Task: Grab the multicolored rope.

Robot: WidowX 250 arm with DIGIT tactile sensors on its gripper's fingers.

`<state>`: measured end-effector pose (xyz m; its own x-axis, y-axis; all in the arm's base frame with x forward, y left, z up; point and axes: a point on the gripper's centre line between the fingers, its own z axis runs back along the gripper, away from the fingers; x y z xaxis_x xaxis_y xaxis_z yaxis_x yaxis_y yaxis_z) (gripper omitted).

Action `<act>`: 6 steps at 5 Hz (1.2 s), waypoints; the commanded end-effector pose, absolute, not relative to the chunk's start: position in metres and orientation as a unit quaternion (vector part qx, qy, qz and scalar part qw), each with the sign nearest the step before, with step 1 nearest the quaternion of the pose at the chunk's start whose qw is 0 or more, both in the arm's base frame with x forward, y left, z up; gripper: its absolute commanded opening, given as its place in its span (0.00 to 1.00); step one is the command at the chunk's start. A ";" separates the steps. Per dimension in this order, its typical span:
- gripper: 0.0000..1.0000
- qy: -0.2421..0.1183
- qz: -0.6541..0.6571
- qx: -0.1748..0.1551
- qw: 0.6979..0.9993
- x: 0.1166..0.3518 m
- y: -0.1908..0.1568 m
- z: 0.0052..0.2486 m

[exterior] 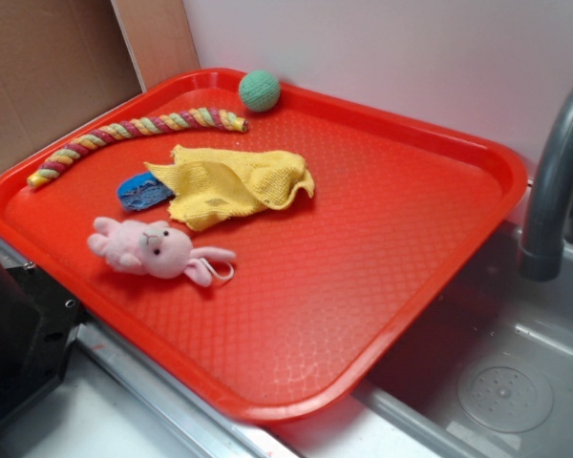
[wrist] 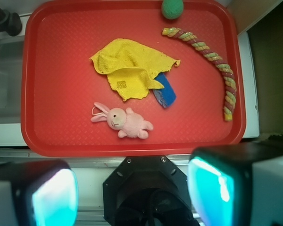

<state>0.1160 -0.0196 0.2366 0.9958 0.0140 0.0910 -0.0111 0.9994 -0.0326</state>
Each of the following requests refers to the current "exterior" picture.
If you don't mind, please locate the multicolored twisted rope toy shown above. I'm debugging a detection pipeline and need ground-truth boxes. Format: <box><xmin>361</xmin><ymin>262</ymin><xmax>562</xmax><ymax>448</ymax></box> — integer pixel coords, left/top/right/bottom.
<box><xmin>27</xmin><ymin>107</ymin><xmax>248</xmax><ymax>189</ymax></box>

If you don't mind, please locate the grey faucet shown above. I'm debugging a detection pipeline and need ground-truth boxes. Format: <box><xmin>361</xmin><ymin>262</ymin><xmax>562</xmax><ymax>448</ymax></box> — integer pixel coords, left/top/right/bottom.
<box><xmin>518</xmin><ymin>89</ymin><xmax>573</xmax><ymax>281</ymax></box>

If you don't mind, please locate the pink plush bunny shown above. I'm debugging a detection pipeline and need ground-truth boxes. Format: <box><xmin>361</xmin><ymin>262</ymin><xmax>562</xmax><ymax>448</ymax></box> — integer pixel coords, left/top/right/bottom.
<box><xmin>87</xmin><ymin>217</ymin><xmax>236</xmax><ymax>287</ymax></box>

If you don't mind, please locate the yellow cloth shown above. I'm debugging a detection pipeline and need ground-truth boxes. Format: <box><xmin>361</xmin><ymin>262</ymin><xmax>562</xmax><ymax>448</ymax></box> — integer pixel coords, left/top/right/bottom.
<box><xmin>145</xmin><ymin>145</ymin><xmax>315</xmax><ymax>232</ymax></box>

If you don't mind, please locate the grey plastic sink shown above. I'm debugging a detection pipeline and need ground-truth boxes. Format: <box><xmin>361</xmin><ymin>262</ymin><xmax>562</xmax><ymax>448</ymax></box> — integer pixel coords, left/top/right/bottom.
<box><xmin>354</xmin><ymin>205</ymin><xmax>573</xmax><ymax>457</ymax></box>

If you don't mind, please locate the blue sponge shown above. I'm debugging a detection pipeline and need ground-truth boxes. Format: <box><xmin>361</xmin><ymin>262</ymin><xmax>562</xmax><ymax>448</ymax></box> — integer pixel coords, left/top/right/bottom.
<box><xmin>117</xmin><ymin>172</ymin><xmax>174</xmax><ymax>212</ymax></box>

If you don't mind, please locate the brown cardboard panel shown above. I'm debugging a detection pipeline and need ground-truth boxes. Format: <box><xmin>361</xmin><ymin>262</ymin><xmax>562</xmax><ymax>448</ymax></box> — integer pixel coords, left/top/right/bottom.
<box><xmin>0</xmin><ymin>1</ymin><xmax>200</xmax><ymax>174</ymax></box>

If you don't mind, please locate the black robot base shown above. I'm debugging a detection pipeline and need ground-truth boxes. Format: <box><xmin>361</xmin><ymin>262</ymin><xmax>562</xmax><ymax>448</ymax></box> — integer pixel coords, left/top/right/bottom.
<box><xmin>0</xmin><ymin>262</ymin><xmax>81</xmax><ymax>427</ymax></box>

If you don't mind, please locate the red plastic tray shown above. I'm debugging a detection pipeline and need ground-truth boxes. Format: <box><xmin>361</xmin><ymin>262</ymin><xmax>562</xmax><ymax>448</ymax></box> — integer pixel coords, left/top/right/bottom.
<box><xmin>0</xmin><ymin>85</ymin><xmax>527</xmax><ymax>424</ymax></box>

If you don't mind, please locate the green textured ball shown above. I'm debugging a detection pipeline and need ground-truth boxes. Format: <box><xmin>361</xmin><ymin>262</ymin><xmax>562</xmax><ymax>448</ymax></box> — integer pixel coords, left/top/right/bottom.
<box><xmin>238</xmin><ymin>71</ymin><xmax>282</xmax><ymax>113</ymax></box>

